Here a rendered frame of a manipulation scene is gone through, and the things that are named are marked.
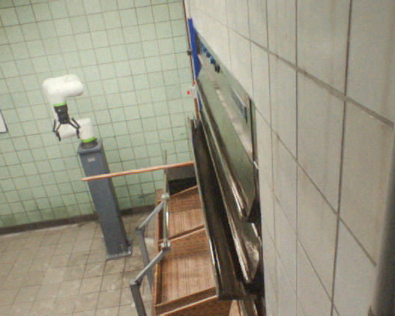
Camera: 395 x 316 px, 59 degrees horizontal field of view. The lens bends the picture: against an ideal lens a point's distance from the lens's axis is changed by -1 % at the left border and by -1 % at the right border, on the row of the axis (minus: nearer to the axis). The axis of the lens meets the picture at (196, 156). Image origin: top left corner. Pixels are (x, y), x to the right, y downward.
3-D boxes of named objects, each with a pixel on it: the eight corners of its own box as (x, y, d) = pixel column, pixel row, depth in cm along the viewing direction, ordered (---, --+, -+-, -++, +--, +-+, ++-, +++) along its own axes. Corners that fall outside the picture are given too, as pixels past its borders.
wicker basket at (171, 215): (213, 206, 315) (210, 179, 303) (223, 247, 265) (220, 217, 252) (159, 215, 313) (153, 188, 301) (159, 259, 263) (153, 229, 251)
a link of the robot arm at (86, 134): (77, 139, 315) (71, 120, 307) (94, 135, 320) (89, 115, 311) (78, 144, 304) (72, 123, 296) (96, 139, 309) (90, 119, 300)
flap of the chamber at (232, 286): (186, 121, 282) (211, 123, 284) (217, 300, 121) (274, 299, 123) (186, 118, 280) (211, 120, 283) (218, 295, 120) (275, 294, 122)
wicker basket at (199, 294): (225, 251, 261) (221, 220, 249) (238, 314, 211) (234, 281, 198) (159, 260, 261) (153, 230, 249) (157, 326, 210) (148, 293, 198)
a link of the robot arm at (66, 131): (59, 136, 309) (40, 77, 280) (77, 131, 314) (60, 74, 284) (59, 142, 299) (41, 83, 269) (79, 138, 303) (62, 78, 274)
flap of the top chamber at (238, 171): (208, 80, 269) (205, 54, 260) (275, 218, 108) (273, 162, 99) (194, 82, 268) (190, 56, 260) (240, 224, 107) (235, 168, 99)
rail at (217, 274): (186, 118, 280) (189, 119, 281) (218, 295, 120) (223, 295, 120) (186, 116, 280) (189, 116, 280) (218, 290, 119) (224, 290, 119)
